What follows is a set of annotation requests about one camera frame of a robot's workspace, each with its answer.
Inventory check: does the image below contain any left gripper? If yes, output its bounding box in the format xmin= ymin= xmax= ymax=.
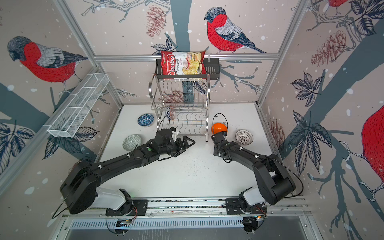
xmin=159 ymin=135 xmax=196 ymax=157

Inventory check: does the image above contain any stainless steel dish rack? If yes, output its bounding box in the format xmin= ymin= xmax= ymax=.
xmin=148 ymin=74 xmax=211 ymax=142

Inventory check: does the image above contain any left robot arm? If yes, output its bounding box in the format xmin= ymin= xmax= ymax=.
xmin=60 ymin=136 xmax=196 ymax=215

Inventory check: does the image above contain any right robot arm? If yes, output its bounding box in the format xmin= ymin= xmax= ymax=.
xmin=211 ymin=132 xmax=296 ymax=209

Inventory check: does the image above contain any orange plastic bowl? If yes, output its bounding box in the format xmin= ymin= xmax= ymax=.
xmin=211 ymin=123 xmax=228 ymax=136

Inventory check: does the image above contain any dark blue patterned bowl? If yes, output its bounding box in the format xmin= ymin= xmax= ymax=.
xmin=137 ymin=113 xmax=155 ymax=128

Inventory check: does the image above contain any red cassava chips bag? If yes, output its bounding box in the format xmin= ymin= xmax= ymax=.
xmin=160 ymin=51 xmax=207 ymax=76

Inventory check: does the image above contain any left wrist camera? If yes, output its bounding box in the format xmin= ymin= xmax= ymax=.
xmin=158 ymin=127 xmax=180 ymax=144

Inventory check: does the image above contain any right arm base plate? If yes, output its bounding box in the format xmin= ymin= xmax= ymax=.
xmin=222 ymin=198 xmax=267 ymax=215

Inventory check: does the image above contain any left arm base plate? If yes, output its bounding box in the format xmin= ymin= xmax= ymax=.
xmin=106 ymin=199 xmax=149 ymax=217

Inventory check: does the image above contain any black wall basket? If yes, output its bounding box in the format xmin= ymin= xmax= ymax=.
xmin=155 ymin=58 xmax=221 ymax=80

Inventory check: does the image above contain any aluminium front rail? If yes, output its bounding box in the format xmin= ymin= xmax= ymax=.
xmin=63 ymin=197 xmax=313 ymax=220

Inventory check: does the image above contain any white wire mesh shelf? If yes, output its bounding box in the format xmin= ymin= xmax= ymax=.
xmin=48 ymin=73 xmax=110 ymax=138

